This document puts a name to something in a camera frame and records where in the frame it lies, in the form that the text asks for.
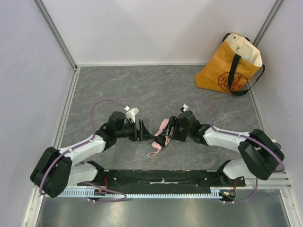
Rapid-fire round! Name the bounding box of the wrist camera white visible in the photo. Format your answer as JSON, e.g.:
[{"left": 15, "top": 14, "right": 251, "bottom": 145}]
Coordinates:
[
  {"left": 125, "top": 106, "right": 139, "bottom": 123},
  {"left": 180, "top": 104, "right": 189, "bottom": 113}
]

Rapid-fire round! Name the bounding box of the aluminium rail frame front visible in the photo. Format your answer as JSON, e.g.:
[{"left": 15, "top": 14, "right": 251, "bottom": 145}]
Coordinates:
[{"left": 30, "top": 166, "right": 284, "bottom": 197}]

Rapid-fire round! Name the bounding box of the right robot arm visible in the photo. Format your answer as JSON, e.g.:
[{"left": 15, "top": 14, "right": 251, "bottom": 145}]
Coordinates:
[{"left": 161, "top": 111, "right": 285, "bottom": 180}]

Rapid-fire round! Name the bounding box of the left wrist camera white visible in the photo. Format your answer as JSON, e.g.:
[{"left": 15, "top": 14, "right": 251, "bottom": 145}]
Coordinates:
[{"left": 125, "top": 106, "right": 139, "bottom": 123}]

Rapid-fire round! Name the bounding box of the pink folding umbrella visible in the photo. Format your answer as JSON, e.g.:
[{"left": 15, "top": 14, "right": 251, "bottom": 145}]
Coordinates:
[{"left": 147, "top": 118, "right": 169, "bottom": 157}]

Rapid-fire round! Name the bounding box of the yellow Trader Joe's tote bag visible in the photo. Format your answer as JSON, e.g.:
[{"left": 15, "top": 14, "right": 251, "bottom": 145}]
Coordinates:
[{"left": 195, "top": 33, "right": 266, "bottom": 96}]

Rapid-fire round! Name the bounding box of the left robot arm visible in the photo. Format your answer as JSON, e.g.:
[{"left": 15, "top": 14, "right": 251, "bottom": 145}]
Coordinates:
[{"left": 30, "top": 112, "right": 154, "bottom": 198}]

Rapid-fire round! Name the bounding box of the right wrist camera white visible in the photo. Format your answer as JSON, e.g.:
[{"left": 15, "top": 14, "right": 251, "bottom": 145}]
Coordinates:
[{"left": 180, "top": 104, "right": 189, "bottom": 113}]

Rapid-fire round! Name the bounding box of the light blue cable duct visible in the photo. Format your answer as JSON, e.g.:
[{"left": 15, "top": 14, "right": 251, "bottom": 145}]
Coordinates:
[{"left": 58, "top": 187, "right": 223, "bottom": 199}]

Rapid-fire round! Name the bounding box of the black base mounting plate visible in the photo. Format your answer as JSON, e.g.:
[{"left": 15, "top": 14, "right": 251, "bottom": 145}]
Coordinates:
[{"left": 92, "top": 169, "right": 246, "bottom": 194}]

